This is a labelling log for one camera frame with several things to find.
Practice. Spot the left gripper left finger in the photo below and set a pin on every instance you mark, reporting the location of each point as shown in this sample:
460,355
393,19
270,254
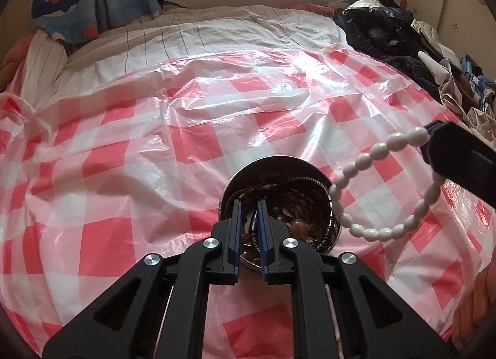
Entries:
225,268

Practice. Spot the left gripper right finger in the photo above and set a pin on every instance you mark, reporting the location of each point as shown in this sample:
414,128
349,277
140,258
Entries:
271,233

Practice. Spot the person's right hand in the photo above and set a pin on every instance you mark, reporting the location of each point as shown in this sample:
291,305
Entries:
474,307

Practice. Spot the round metal tin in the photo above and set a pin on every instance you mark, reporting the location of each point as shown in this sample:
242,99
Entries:
296,193

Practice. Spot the red white checkered plastic sheet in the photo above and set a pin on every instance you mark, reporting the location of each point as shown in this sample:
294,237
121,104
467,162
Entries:
93,182

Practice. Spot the dark clothes pile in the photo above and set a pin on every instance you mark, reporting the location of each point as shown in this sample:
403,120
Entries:
385,31

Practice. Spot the white striped bed sheet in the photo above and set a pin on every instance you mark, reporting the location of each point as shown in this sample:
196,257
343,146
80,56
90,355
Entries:
181,33

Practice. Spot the white striped pillow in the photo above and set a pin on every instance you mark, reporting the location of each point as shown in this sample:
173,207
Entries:
41,61

